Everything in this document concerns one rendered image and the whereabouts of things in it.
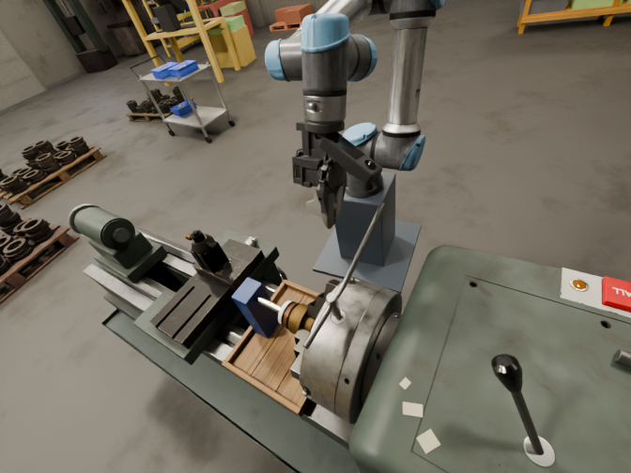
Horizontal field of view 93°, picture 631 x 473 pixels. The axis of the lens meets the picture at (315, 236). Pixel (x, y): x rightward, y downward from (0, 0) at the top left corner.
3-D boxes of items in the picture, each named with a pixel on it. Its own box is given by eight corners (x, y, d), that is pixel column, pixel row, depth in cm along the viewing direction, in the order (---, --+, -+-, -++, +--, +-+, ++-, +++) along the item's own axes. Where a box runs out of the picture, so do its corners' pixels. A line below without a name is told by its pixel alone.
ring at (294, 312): (322, 303, 79) (294, 291, 83) (303, 333, 74) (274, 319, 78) (328, 320, 86) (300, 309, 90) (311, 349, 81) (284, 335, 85)
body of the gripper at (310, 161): (314, 175, 65) (313, 116, 59) (348, 183, 61) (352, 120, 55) (292, 187, 59) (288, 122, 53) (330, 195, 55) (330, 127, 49)
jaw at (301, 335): (337, 343, 72) (311, 388, 65) (338, 355, 75) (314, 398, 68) (300, 326, 77) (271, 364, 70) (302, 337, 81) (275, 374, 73)
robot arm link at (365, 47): (330, 38, 62) (300, 34, 53) (382, 34, 57) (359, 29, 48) (330, 81, 66) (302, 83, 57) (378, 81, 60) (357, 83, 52)
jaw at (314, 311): (350, 325, 77) (360, 282, 75) (342, 331, 73) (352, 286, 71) (315, 309, 82) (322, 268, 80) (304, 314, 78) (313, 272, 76)
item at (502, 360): (522, 373, 39) (534, 359, 36) (518, 398, 38) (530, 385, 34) (487, 360, 41) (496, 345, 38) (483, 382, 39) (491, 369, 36)
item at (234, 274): (253, 271, 112) (249, 263, 108) (236, 292, 107) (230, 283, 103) (215, 255, 122) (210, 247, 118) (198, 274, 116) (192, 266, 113)
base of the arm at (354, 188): (351, 172, 123) (348, 150, 116) (388, 175, 116) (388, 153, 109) (337, 194, 114) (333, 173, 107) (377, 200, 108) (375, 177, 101)
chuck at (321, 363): (392, 319, 92) (386, 264, 68) (347, 425, 78) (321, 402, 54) (364, 308, 96) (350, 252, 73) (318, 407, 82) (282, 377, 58)
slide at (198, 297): (265, 256, 122) (261, 250, 119) (188, 349, 99) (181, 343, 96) (233, 245, 131) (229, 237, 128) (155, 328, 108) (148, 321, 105)
